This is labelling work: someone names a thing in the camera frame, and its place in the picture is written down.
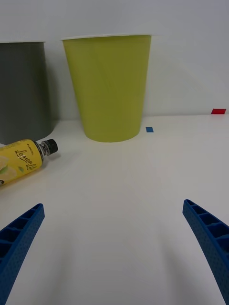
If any grey plastic waste bin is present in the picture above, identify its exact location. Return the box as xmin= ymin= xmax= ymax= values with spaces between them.
xmin=0 ymin=41 xmax=56 ymax=145

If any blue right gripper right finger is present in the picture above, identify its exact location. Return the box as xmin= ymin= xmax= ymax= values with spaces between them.
xmin=182 ymin=199 xmax=229 ymax=305

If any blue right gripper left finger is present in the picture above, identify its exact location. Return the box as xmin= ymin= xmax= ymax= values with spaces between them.
xmin=0 ymin=203 xmax=45 ymax=305

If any yellow-green plastic waste bin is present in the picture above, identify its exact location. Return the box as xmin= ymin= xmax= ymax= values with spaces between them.
xmin=61 ymin=34 xmax=152 ymax=143

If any yellow plastic bottle black cap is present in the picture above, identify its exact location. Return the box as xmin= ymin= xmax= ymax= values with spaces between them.
xmin=0 ymin=138 xmax=59 ymax=188

